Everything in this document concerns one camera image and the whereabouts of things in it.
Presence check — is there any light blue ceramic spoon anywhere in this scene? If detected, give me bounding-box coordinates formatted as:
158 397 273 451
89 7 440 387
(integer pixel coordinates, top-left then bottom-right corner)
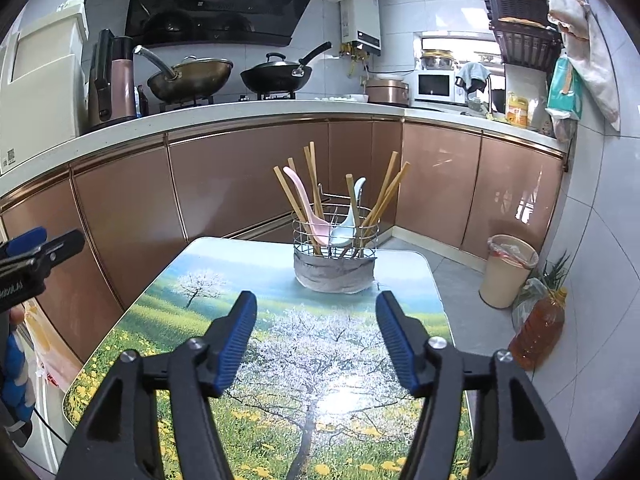
330 177 366 247

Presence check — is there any pink ceramic spoon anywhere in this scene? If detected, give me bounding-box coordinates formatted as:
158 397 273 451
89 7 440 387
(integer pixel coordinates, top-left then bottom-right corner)
283 167 331 247

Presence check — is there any bamboo chopstick eight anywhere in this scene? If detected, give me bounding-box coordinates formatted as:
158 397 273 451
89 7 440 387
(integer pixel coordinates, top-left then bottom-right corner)
359 162 410 249

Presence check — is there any bamboo chopstick four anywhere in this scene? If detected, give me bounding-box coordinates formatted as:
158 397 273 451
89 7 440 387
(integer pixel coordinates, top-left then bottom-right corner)
309 141 324 220

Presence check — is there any bamboo chopstick five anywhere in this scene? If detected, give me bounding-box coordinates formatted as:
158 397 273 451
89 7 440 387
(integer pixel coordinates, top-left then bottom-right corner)
345 174 366 238

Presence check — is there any gloved left hand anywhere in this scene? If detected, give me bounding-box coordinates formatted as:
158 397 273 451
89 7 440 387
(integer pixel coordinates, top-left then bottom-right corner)
1 306 35 448

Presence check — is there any cooking oil bottle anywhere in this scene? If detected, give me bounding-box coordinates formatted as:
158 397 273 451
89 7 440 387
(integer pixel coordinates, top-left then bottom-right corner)
508 287 567 372

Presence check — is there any green onion bag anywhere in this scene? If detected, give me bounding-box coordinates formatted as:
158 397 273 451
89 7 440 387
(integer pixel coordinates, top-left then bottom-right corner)
511 252 570 333

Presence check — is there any beige trash bin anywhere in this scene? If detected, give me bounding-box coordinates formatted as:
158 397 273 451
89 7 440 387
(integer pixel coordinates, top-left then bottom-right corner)
478 234 539 309

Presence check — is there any white appliance box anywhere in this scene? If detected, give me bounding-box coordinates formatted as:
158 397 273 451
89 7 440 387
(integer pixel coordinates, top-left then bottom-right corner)
1 0 89 174

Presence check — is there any brass wok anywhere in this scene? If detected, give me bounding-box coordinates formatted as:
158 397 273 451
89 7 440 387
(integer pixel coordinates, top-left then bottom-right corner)
134 44 233 104

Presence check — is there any black lidded wok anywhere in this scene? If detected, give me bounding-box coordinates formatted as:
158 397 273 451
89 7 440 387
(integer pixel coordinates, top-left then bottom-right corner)
241 41 332 100

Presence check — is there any black range hood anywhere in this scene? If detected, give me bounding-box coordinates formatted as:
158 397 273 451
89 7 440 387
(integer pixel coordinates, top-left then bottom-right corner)
125 0 310 47

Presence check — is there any yellow package on counter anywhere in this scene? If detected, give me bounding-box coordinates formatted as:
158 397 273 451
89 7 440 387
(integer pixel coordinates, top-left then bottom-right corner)
506 92 528 128

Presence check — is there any teal hanging bag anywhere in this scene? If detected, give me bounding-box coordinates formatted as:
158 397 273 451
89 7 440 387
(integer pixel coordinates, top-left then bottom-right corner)
546 54 584 120

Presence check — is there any white microwave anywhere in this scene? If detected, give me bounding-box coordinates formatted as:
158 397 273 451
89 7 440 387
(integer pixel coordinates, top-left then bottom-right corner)
409 70 456 103

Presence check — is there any rose gold rice cooker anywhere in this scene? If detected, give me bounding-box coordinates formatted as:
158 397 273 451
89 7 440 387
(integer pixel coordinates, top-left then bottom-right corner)
364 79 410 107

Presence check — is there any white water heater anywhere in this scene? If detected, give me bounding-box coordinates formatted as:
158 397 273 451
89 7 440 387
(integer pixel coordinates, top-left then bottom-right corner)
340 0 382 55

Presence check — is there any plastic bag on handle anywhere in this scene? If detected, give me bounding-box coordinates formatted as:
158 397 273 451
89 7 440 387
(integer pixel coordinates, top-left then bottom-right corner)
24 299 81 392

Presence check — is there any wire utensil holder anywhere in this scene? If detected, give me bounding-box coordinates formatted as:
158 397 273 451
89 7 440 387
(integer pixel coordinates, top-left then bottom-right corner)
292 185 380 295

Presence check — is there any black wall rack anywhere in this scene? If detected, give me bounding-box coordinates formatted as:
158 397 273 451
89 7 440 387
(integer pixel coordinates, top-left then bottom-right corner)
485 0 562 73

